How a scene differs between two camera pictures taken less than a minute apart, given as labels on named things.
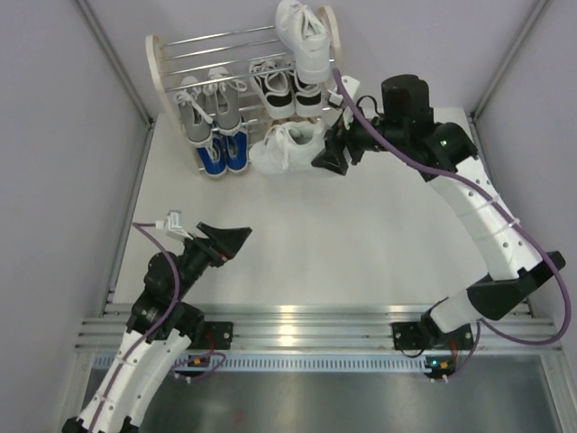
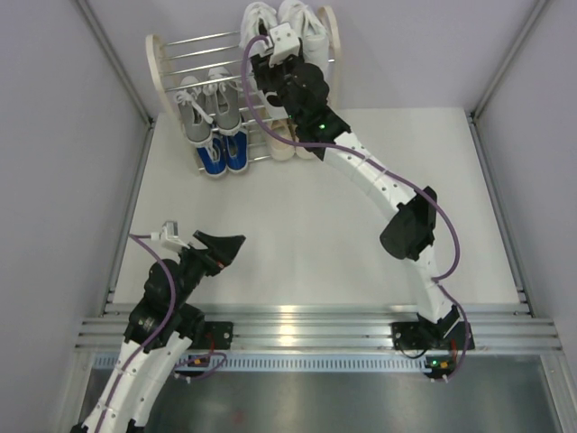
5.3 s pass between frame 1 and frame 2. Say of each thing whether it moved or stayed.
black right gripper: moved
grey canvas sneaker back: stayed
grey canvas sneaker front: stayed
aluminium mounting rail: stayed
